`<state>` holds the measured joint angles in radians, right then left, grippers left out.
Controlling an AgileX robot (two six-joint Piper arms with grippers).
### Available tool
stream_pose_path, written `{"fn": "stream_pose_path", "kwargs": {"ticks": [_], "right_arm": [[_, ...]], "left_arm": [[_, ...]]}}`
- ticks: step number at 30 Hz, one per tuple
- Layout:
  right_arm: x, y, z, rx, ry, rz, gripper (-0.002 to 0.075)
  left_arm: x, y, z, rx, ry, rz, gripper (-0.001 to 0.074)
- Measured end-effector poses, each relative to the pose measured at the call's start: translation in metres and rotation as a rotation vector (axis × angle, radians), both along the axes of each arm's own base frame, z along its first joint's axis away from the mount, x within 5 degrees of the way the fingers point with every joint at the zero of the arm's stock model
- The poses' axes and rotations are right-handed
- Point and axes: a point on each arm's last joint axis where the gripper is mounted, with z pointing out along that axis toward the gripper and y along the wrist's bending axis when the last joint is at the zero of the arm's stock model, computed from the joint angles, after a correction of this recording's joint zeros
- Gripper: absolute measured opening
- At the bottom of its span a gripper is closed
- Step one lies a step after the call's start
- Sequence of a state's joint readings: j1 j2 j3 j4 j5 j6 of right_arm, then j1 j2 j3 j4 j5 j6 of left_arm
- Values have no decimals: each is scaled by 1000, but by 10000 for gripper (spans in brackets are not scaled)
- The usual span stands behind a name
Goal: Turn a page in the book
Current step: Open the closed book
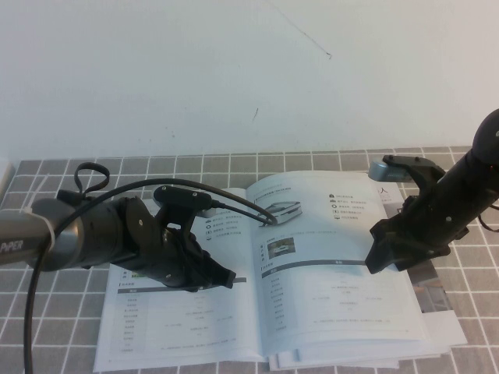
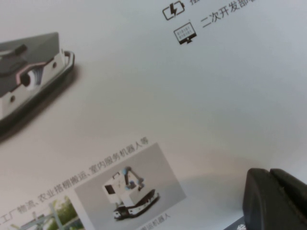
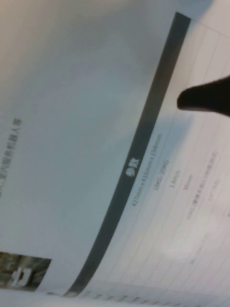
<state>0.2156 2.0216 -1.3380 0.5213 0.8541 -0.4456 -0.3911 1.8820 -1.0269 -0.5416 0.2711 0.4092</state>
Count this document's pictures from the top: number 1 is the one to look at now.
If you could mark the stack of white paper sheets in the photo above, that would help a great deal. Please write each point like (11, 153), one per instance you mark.
(351, 362)

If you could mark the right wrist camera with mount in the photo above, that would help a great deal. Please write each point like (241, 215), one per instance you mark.
(390, 171)

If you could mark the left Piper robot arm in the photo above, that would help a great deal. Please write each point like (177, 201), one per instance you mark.
(89, 233)

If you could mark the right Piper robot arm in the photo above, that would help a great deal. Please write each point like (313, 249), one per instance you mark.
(460, 187)

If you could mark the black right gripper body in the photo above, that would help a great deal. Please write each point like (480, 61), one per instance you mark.
(425, 241)

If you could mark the white product catalogue book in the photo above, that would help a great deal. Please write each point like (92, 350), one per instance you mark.
(312, 292)

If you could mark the grey white-checked tablecloth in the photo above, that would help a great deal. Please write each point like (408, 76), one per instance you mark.
(58, 311)

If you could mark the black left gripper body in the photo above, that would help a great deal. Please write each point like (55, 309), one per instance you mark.
(183, 261)

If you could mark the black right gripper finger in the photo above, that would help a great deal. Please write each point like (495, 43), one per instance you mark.
(384, 230)
(380, 259)

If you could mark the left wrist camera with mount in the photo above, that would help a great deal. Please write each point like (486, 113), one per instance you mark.
(179, 195)

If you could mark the white zip tie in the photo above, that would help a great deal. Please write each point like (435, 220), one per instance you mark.
(50, 233)

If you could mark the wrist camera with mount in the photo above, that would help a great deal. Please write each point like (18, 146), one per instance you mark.
(179, 195)
(390, 171)

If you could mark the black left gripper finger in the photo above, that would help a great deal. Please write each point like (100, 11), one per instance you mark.
(202, 283)
(222, 276)

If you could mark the booklet with colour photo cover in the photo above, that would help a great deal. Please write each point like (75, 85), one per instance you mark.
(429, 292)

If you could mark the white booklet with small print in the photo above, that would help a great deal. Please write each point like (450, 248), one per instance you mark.
(444, 327)

